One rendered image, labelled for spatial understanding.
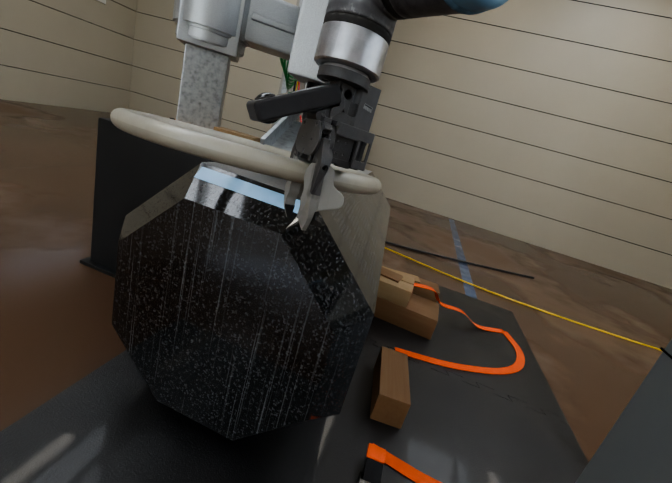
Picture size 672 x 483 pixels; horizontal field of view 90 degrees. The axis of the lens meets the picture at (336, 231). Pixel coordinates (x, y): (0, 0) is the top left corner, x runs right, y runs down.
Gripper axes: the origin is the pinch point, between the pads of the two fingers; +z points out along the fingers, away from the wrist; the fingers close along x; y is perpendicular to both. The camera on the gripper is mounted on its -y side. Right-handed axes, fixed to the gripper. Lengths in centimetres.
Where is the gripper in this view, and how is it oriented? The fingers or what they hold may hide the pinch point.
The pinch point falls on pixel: (292, 214)
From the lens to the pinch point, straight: 48.5
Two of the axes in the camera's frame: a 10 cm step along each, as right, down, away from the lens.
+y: 8.4, 1.3, 5.2
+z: -2.8, 9.4, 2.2
